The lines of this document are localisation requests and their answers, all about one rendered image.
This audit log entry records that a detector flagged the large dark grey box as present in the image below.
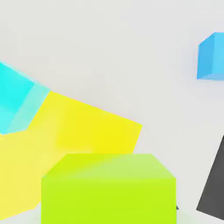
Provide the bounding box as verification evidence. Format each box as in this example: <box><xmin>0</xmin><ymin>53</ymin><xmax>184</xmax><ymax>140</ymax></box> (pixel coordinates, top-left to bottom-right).
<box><xmin>196</xmin><ymin>134</ymin><xmax>224</xmax><ymax>221</ymax></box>

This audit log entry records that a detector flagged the small lime green cube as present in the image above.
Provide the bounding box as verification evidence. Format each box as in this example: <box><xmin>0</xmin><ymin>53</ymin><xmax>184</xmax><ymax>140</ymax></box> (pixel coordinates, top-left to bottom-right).
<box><xmin>41</xmin><ymin>153</ymin><xmax>177</xmax><ymax>224</ymax></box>

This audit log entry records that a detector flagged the small blue cube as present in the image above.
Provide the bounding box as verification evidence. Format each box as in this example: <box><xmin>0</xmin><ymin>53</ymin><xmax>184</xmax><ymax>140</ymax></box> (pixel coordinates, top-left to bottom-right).
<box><xmin>196</xmin><ymin>31</ymin><xmax>224</xmax><ymax>81</ymax></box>

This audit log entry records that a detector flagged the small cyan cube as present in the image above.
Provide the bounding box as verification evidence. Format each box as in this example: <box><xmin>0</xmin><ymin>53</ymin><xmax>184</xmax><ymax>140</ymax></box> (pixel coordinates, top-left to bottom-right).
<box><xmin>0</xmin><ymin>60</ymin><xmax>51</xmax><ymax>136</ymax></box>

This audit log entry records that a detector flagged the large yellow box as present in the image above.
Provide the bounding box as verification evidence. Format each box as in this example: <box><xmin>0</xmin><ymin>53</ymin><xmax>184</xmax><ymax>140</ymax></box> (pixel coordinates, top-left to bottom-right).
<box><xmin>0</xmin><ymin>91</ymin><xmax>144</xmax><ymax>221</ymax></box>

